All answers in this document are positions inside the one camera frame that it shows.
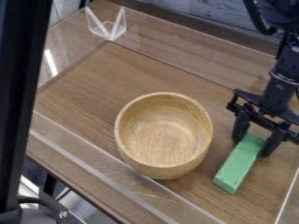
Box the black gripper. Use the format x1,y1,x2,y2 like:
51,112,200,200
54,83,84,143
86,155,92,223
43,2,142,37
226,69,299,158

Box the green rectangular block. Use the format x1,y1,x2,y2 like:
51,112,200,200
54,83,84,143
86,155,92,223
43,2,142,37
212,133,264,194

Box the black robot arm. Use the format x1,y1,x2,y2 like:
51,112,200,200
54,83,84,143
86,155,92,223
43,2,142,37
227,0,299,157

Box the brown wooden bowl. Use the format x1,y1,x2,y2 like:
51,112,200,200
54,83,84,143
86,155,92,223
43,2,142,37
115,92,214,179

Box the clear acrylic tray walls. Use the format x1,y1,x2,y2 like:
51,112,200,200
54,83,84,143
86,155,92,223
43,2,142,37
27,2,299,224

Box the black table leg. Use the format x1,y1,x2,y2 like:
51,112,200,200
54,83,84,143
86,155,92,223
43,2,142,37
43,173,58,196

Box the grey metal bracket with screw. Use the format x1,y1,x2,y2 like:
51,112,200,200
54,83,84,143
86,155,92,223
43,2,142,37
51,203,87,224

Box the black cable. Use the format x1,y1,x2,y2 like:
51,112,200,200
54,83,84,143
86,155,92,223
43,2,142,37
16,195,68,224

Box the black vertical post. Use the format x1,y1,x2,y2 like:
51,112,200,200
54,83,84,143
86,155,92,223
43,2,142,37
0,0,52,224

